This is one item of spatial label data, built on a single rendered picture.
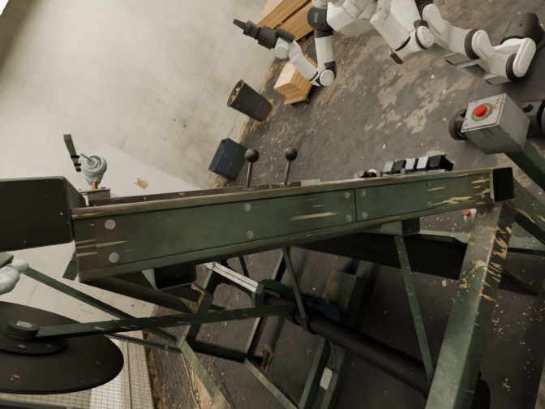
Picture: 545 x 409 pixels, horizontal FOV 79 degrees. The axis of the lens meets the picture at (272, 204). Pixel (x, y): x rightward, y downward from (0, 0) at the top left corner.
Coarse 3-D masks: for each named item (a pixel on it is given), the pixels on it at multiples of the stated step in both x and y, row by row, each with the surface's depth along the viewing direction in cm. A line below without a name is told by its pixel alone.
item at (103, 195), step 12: (72, 156) 123; (96, 168) 126; (96, 180) 127; (312, 180) 172; (84, 192) 129; (96, 192) 125; (108, 192) 127; (168, 192) 137; (180, 192) 140; (192, 192) 142; (204, 192) 145; (216, 192) 147; (228, 192) 150; (96, 204) 125; (108, 204) 127
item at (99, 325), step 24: (0, 264) 188; (288, 264) 165; (408, 264) 98; (72, 288) 233; (264, 288) 173; (408, 288) 100; (120, 312) 247; (216, 312) 162; (240, 312) 168; (264, 312) 173; (288, 312) 182; (48, 336) 128; (72, 336) 133; (168, 336) 263
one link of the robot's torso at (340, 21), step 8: (344, 0) 136; (328, 8) 147; (336, 8) 142; (368, 8) 131; (376, 8) 131; (328, 16) 147; (336, 16) 143; (344, 16) 139; (360, 16) 134; (368, 16) 134; (336, 24) 146; (344, 24) 143; (352, 24) 141; (360, 24) 140; (368, 24) 140; (344, 32) 150; (352, 32) 150; (360, 32) 149; (368, 32) 150; (376, 32) 150
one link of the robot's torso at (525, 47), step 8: (512, 40) 183; (520, 40) 179; (528, 40) 177; (496, 48) 190; (504, 48) 186; (512, 48) 184; (520, 48) 177; (528, 48) 177; (520, 56) 177; (528, 56) 178; (520, 64) 176; (528, 64) 179; (520, 72) 178
